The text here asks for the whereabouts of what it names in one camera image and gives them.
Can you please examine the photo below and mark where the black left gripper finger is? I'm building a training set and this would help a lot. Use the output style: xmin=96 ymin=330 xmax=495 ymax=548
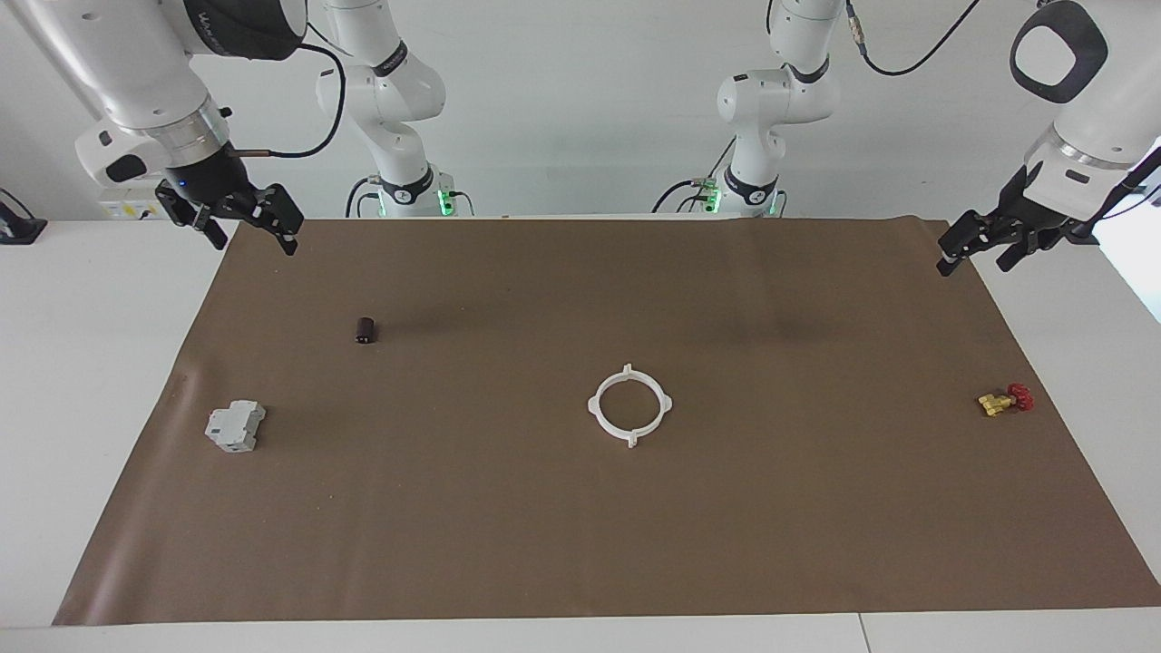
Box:
xmin=937 ymin=211 xmax=982 ymax=277
xmin=996 ymin=236 xmax=1044 ymax=273

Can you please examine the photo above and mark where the white half-ring pipe clamp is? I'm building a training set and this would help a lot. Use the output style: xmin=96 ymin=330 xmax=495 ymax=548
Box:
xmin=624 ymin=364 xmax=674 ymax=451
xmin=588 ymin=364 xmax=636 ymax=451

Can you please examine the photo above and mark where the black pole stand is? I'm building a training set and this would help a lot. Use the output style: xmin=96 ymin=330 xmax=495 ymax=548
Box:
xmin=1061 ymin=145 xmax=1161 ymax=248

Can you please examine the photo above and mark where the small black stand foot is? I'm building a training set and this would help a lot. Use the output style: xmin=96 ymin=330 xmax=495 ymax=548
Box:
xmin=0 ymin=189 xmax=48 ymax=245

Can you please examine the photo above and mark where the grey circuit breaker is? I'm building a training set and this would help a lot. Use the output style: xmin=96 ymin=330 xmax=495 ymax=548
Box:
xmin=204 ymin=400 xmax=268 ymax=454

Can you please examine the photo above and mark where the brown paper table mat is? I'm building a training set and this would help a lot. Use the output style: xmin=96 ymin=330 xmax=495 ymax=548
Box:
xmin=52 ymin=215 xmax=1161 ymax=627

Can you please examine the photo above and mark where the black right base cable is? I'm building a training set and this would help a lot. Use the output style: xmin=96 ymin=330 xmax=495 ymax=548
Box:
xmin=345 ymin=176 xmax=382 ymax=219

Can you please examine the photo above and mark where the black base cable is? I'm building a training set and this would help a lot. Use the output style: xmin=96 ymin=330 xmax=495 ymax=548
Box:
xmin=651 ymin=136 xmax=737 ymax=215
xmin=345 ymin=176 xmax=382 ymax=219

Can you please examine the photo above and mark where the white wall socket strip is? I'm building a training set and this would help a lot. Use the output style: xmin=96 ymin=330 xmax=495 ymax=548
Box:
xmin=98 ymin=192 xmax=170 ymax=222

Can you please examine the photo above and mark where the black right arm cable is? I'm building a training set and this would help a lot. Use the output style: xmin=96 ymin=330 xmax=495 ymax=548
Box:
xmin=227 ymin=0 xmax=346 ymax=160

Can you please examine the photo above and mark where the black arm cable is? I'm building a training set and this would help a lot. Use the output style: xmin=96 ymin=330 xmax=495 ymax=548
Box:
xmin=844 ymin=0 xmax=982 ymax=77
xmin=227 ymin=0 xmax=346 ymax=160

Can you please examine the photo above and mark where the brass valve with red handle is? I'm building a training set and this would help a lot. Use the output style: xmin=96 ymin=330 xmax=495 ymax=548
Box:
xmin=977 ymin=383 xmax=1035 ymax=418

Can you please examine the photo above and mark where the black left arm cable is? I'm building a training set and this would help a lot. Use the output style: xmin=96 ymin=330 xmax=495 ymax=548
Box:
xmin=844 ymin=0 xmax=982 ymax=77

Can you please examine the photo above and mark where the black left base cable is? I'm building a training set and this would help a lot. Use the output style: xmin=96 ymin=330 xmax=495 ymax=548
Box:
xmin=651 ymin=136 xmax=737 ymax=215

